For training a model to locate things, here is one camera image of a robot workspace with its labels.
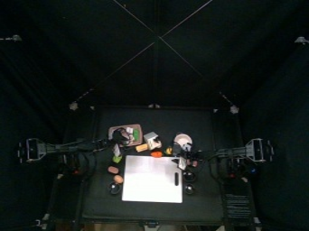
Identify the small black round cookie cutter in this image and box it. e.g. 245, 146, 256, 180
183, 183, 197, 195

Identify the brown rectangular tray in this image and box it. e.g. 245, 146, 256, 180
107, 124, 143, 148

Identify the white bowl with food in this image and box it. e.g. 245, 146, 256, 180
174, 133, 194, 148

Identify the white toy box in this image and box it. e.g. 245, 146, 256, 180
142, 131, 163, 151

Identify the white and green toy utensil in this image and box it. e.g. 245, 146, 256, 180
111, 143, 123, 164

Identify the white cutting board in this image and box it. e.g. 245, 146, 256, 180
120, 154, 185, 204

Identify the white printed label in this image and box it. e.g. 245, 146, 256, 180
225, 193, 252, 224

